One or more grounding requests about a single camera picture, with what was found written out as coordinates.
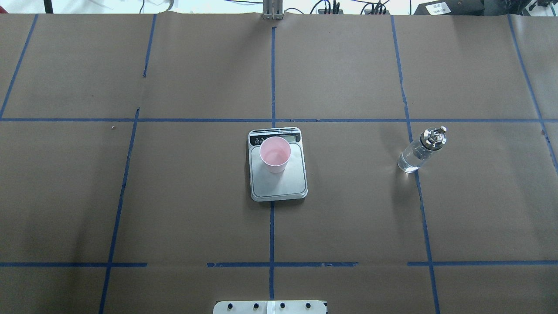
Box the pink plastic cup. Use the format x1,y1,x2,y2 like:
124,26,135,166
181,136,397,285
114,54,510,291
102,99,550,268
259,137,291,173

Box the clear glass sauce bottle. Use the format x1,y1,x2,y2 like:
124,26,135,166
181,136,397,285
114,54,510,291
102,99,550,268
397,125,448,173

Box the white digital kitchen scale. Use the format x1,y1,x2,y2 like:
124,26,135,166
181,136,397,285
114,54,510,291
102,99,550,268
247,127,308,201

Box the black box on desk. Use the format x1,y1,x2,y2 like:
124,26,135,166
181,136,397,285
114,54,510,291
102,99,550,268
413,0,485,16

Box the aluminium frame post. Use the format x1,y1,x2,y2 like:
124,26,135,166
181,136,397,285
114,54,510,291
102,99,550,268
262,0,284,20

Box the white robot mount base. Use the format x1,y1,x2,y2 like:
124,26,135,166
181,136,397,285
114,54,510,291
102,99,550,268
213,300,328,314

